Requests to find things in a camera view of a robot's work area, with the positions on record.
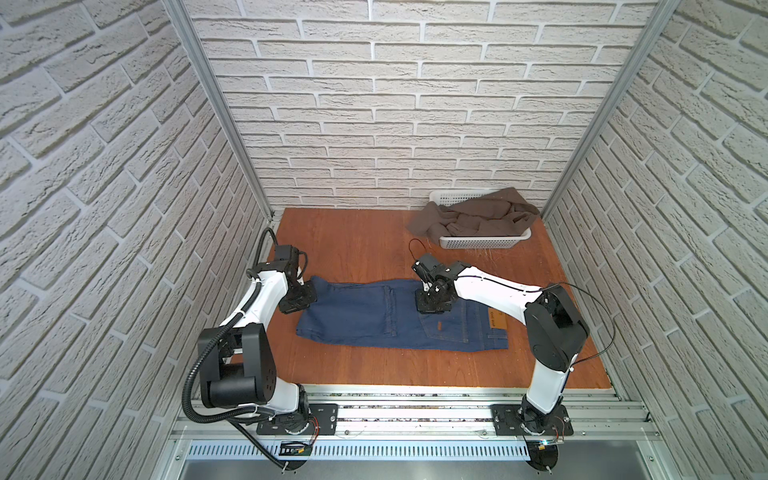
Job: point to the white plastic laundry basket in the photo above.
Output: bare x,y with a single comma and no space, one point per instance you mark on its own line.
450,197

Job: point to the blue denim jeans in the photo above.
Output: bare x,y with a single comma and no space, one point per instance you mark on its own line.
384,315

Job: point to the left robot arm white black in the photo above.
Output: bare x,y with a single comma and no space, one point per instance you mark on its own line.
235,376

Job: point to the brown trousers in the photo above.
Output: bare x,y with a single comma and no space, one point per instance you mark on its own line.
502,213

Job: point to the right corner aluminium post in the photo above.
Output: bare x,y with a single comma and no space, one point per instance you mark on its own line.
649,35

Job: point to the left corner aluminium post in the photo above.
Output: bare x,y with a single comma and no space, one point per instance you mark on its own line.
191,42

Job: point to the corner aluminium post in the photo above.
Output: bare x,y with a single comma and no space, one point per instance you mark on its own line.
649,35
191,42

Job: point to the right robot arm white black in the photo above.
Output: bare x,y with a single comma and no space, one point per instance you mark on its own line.
555,329

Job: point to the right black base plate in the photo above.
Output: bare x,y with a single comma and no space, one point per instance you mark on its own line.
519,420

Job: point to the aluminium mounting rail frame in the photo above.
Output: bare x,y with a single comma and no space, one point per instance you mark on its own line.
402,432

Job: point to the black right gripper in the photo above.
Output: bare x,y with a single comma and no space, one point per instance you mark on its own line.
422,307

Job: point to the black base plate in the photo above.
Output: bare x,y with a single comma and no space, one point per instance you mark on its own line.
317,419
519,420

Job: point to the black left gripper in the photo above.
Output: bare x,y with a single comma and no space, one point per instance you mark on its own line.
312,294

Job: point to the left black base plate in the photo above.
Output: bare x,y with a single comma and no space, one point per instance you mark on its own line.
317,419

